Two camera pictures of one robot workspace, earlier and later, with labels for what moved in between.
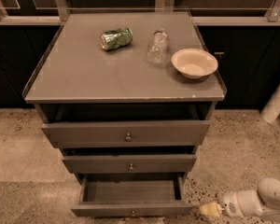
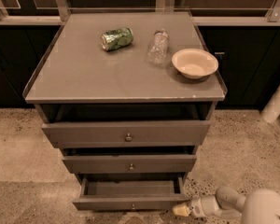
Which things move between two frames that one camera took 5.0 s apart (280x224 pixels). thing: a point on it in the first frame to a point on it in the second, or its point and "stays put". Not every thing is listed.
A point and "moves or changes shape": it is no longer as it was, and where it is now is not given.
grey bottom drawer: (133, 195) moves or changes shape
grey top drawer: (125, 133) stays put
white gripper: (230, 205) to (196, 207)
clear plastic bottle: (157, 51) stays put
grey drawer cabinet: (127, 98) stays put
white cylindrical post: (277, 102) stays put
